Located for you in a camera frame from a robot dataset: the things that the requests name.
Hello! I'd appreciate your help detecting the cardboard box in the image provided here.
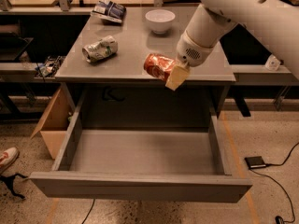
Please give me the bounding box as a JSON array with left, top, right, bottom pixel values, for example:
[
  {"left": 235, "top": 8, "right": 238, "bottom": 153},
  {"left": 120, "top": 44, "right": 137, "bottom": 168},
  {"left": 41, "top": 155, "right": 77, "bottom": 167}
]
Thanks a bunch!
[{"left": 31, "top": 87, "right": 73, "bottom": 160}]

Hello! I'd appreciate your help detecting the blue chip bag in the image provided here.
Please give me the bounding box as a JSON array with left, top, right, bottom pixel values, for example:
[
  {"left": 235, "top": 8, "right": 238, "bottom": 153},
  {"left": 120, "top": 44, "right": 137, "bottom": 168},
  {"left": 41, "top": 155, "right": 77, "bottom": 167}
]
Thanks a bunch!
[{"left": 91, "top": 0, "right": 126, "bottom": 23}]

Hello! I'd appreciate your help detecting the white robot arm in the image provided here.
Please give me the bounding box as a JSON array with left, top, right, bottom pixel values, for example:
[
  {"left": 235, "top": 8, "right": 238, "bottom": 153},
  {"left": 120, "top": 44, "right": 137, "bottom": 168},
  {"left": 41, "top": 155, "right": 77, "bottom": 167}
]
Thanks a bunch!
[{"left": 166, "top": 0, "right": 299, "bottom": 91}]

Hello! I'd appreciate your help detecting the black cable under drawer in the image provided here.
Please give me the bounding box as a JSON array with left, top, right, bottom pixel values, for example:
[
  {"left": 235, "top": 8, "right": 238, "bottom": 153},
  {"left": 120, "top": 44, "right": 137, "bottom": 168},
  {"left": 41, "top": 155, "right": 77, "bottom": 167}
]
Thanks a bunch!
[{"left": 81, "top": 198, "right": 96, "bottom": 224}]

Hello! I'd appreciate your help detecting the clear sanitizer bottle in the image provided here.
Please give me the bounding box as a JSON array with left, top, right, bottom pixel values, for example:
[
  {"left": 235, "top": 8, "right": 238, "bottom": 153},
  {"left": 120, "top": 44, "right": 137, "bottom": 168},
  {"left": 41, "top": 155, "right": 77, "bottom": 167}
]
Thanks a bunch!
[{"left": 264, "top": 54, "right": 281, "bottom": 71}]

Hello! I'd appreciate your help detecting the white red shoe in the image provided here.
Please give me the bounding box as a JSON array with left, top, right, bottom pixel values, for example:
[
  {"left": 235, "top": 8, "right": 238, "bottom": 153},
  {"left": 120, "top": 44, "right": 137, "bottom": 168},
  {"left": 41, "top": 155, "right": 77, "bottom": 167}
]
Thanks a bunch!
[{"left": 0, "top": 147, "right": 20, "bottom": 174}]

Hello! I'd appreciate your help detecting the black floor cable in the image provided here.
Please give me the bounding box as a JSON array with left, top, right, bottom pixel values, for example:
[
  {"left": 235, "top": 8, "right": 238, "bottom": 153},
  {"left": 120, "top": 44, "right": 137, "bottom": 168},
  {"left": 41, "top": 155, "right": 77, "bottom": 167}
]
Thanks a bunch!
[{"left": 249, "top": 141, "right": 299, "bottom": 224}]

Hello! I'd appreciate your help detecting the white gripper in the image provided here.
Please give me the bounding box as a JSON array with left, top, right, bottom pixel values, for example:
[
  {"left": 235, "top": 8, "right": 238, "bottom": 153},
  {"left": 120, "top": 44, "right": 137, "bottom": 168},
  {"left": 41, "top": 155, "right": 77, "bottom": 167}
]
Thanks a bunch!
[{"left": 165, "top": 31, "right": 215, "bottom": 91}]

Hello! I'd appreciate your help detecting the crushed silver green can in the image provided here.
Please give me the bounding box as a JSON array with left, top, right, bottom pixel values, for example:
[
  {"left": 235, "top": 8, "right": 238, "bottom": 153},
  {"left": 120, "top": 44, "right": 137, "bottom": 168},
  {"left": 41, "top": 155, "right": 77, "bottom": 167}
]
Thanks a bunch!
[{"left": 82, "top": 35, "right": 118, "bottom": 63}]

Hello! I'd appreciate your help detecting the black foot pedal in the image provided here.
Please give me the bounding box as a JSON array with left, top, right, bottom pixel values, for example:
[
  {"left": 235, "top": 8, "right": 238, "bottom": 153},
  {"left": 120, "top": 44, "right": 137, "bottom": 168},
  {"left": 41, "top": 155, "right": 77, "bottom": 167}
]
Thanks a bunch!
[{"left": 245, "top": 156, "right": 266, "bottom": 170}]

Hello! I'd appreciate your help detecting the red coke can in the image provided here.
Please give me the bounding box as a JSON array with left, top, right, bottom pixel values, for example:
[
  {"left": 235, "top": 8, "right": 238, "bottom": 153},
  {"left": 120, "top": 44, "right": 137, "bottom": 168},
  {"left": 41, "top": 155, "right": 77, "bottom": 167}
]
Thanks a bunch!
[{"left": 143, "top": 53, "right": 175, "bottom": 81}]

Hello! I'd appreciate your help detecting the white bowl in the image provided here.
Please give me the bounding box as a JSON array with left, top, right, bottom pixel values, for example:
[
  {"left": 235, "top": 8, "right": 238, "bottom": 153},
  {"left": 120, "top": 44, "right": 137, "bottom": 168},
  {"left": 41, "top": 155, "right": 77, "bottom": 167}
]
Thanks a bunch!
[{"left": 145, "top": 9, "right": 176, "bottom": 34}]

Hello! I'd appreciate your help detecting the open grey top drawer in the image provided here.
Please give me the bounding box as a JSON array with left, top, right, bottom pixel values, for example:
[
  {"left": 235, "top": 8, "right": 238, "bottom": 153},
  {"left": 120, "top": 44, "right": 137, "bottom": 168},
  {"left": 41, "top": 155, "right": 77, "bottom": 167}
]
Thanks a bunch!
[{"left": 30, "top": 87, "right": 251, "bottom": 203}]

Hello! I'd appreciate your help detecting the grey cabinet with top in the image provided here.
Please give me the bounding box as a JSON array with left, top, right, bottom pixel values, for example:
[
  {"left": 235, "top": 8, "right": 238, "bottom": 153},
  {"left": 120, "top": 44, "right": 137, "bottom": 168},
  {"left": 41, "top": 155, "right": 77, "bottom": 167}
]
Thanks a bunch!
[{"left": 56, "top": 7, "right": 235, "bottom": 129}]

